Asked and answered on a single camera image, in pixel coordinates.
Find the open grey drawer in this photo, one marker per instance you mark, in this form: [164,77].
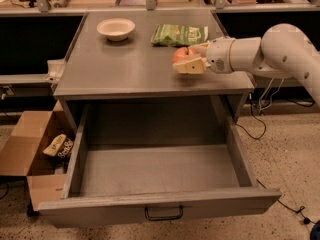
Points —
[132,155]

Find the green chip bag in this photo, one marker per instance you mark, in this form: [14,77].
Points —
[174,35]

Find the snack bag in box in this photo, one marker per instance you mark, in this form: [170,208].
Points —
[61,147]

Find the cardboard box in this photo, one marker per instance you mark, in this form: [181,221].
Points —
[22,154]

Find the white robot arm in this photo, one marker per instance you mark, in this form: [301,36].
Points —
[284,51]

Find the white bowl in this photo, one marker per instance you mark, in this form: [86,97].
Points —
[115,29]

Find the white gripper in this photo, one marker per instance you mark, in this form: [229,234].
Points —
[218,56]

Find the black drawer handle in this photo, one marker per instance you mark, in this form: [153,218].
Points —
[156,214]

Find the red apple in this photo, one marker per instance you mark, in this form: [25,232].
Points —
[184,54]

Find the blue clog shoe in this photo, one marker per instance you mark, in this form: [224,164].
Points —
[315,232]

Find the grey cabinet counter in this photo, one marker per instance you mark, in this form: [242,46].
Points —
[98,69]

